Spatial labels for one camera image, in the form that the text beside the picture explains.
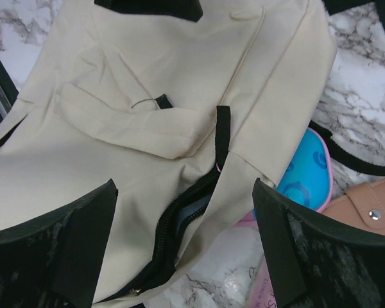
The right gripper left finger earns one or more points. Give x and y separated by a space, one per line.
54 260

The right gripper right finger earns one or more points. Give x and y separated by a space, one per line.
314 260

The tan leather wallet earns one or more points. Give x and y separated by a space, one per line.
362 206

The beige canvas backpack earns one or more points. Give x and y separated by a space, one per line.
184 105

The pink pencil case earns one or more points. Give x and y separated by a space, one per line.
308 179

